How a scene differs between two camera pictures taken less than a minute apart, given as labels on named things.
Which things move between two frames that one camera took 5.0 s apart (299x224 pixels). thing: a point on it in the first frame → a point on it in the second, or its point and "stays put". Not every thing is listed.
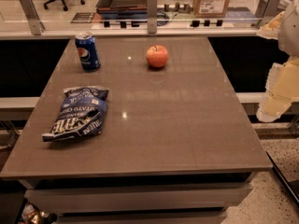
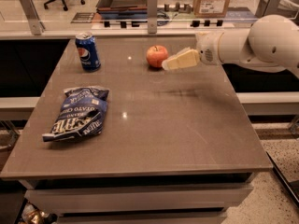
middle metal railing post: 151,8 stays put
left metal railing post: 35,24 stays put
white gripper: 290,32 → 207,49
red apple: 157,56 stays put
